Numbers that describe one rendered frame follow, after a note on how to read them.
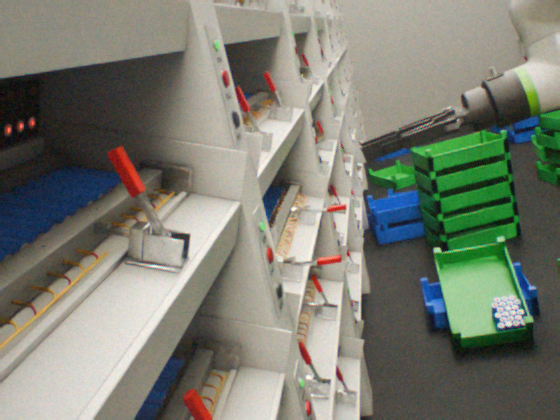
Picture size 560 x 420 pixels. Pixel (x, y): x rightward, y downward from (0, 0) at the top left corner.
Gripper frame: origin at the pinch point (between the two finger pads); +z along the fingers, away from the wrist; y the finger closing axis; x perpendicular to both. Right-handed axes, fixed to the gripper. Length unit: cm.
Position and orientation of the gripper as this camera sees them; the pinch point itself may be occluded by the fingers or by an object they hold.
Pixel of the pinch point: (380, 146)
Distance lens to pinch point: 118.2
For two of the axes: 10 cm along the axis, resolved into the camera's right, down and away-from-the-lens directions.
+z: -9.2, 3.4, 2.1
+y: -1.2, 2.8, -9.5
